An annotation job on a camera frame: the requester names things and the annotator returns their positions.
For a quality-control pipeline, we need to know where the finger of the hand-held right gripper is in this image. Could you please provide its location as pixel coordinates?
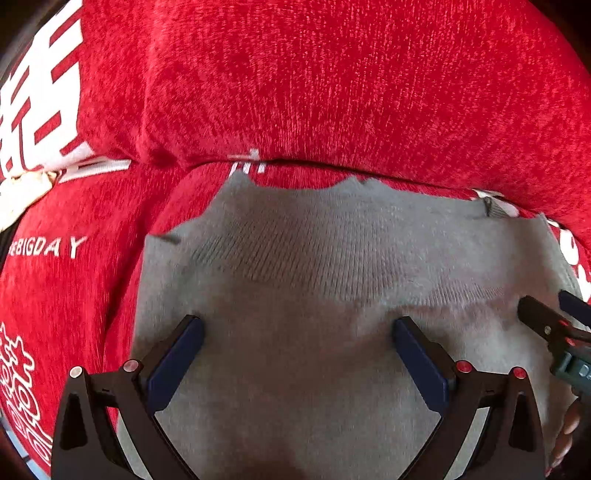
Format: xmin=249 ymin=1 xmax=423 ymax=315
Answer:
xmin=558 ymin=289 xmax=591 ymax=329
xmin=517 ymin=295 xmax=575 ymax=356

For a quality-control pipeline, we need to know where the person's right hand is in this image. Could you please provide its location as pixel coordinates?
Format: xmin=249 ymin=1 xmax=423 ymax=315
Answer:
xmin=545 ymin=398 xmax=584 ymax=479

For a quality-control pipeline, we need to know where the red printed blanket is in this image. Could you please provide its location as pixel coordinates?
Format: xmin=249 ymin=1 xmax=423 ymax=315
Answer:
xmin=0 ymin=0 xmax=591 ymax=476

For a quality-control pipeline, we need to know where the cream cloth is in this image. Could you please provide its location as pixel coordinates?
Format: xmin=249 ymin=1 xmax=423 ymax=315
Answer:
xmin=0 ymin=170 xmax=57 ymax=232

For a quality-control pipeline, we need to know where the grey small garment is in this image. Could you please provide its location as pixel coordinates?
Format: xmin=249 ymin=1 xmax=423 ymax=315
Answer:
xmin=115 ymin=173 xmax=586 ymax=480

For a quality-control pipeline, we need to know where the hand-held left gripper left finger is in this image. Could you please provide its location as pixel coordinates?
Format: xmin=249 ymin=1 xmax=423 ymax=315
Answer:
xmin=52 ymin=315 xmax=206 ymax=480

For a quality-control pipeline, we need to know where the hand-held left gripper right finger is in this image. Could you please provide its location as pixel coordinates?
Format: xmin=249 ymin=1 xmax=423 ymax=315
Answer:
xmin=392 ymin=316 xmax=548 ymax=480

